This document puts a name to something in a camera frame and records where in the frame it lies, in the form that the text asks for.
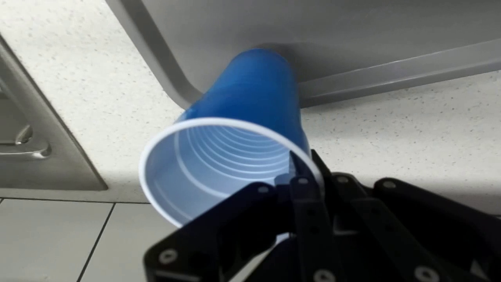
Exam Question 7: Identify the blue plastic cup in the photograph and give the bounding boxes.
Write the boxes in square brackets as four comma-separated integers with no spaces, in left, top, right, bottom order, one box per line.
[137,48,322,227]

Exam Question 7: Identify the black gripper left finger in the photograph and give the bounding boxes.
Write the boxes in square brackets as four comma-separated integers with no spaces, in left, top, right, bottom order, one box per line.
[142,156,335,282]

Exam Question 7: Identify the stainless steel double sink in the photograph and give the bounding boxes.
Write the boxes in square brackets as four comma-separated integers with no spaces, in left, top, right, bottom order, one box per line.
[0,37,106,191]

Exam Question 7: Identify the grey plastic tray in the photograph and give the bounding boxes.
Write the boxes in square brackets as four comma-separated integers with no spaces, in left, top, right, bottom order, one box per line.
[105,0,501,108]

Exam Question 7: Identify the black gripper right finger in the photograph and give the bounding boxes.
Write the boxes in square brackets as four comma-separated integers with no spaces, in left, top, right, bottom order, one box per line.
[311,152,501,282]

